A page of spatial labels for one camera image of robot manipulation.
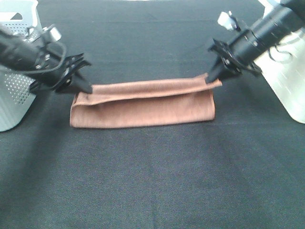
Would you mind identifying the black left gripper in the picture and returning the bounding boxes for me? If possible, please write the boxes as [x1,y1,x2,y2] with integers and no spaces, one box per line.
[29,42,92,94]

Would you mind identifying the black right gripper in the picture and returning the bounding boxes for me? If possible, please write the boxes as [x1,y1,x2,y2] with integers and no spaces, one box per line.
[205,39,262,83]

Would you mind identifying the brown microfibre towel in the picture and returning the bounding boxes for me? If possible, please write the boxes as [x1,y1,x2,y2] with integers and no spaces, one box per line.
[70,74,222,129]

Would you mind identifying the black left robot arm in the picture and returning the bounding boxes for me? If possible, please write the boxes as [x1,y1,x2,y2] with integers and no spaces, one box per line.
[0,25,93,94]

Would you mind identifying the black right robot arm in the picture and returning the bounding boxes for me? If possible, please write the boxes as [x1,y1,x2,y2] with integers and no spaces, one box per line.
[205,0,305,83]

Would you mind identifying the grey perforated laundry basket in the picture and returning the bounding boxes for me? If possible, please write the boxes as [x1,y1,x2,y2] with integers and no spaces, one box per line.
[0,0,41,132]

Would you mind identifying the white woven storage basket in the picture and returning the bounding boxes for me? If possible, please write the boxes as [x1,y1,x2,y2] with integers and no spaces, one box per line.
[252,0,305,125]

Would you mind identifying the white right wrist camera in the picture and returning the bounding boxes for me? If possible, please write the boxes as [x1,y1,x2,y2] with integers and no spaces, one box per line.
[217,11,241,31]

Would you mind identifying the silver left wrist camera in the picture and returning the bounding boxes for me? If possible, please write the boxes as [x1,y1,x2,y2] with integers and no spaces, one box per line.
[42,24,61,43]

